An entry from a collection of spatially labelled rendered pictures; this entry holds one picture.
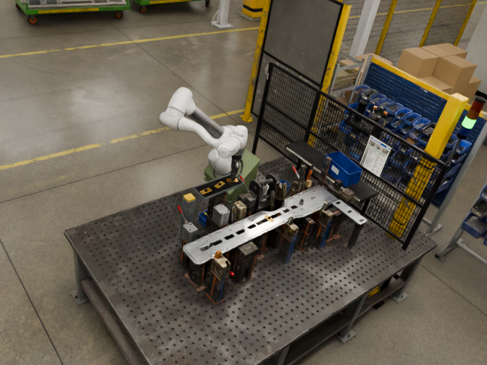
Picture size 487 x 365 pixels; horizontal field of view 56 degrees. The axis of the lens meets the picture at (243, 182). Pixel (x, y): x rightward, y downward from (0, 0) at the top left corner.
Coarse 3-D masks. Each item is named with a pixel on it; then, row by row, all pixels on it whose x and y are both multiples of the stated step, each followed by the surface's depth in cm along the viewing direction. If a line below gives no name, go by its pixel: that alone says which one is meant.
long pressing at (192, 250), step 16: (304, 192) 367; (320, 192) 370; (288, 208) 347; (304, 208) 350; (320, 208) 354; (240, 224) 324; (256, 224) 327; (272, 224) 330; (208, 240) 306; (224, 240) 309; (240, 240) 311; (192, 256) 293; (208, 256) 295
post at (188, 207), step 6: (186, 204) 314; (192, 204) 316; (186, 210) 316; (192, 210) 320; (186, 216) 320; (192, 216) 324; (180, 228) 332; (180, 234) 335; (180, 240) 338; (180, 246) 339
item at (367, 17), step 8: (368, 0) 672; (376, 0) 667; (368, 8) 675; (376, 8) 678; (360, 16) 690; (368, 16) 679; (360, 24) 693; (368, 24) 687; (360, 32) 697; (368, 32) 699; (360, 40) 701; (352, 48) 717; (360, 48) 709; (336, 96) 757; (344, 96) 757
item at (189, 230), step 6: (186, 228) 304; (192, 228) 305; (186, 234) 305; (192, 234) 304; (186, 240) 308; (192, 240) 308; (180, 252) 320; (180, 258) 323; (186, 258) 316; (186, 264) 320
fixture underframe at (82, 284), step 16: (80, 272) 353; (400, 272) 421; (80, 288) 363; (384, 288) 402; (400, 288) 419; (80, 304) 368; (96, 304) 343; (352, 304) 361; (368, 304) 385; (112, 320) 335; (352, 320) 369; (112, 336) 329; (320, 336) 352; (336, 336) 381; (352, 336) 383; (128, 352) 317; (304, 352) 339
